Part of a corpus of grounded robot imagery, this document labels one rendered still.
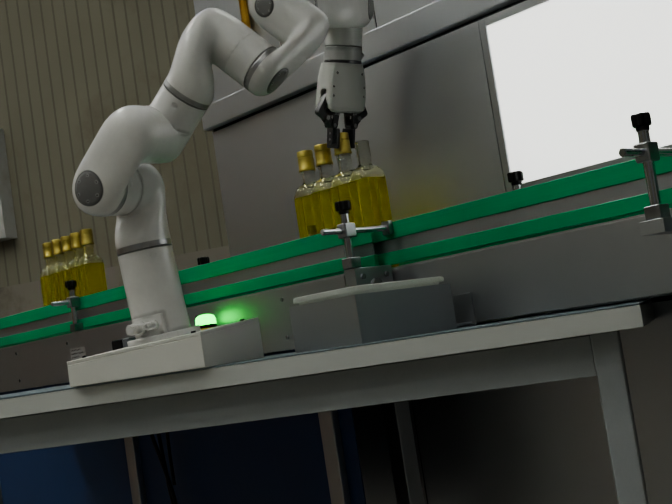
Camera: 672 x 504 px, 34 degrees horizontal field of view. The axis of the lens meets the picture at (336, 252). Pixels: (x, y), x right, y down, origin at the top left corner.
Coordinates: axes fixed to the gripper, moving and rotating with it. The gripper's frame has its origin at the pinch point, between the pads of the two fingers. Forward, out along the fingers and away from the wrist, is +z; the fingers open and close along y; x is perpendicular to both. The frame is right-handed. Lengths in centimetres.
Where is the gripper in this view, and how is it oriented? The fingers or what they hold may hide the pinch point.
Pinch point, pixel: (340, 138)
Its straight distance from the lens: 226.4
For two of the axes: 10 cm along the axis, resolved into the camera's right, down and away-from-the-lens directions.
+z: -0.3, 9.9, 1.1
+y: -7.4, 0.6, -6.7
